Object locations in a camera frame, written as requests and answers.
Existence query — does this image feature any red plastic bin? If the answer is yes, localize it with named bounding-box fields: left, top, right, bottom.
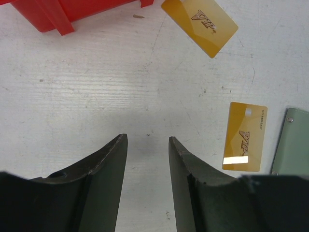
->
left=0, top=0, right=155, bottom=36

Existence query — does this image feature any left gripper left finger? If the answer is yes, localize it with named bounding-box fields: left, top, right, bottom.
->
left=0, top=134, right=128, bottom=232

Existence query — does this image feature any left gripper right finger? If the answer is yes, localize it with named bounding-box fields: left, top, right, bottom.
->
left=169, top=137, right=309, bottom=232

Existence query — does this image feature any gold vip card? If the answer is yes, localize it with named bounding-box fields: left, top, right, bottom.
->
left=161, top=0, right=238, bottom=58
left=222, top=102, right=267, bottom=172

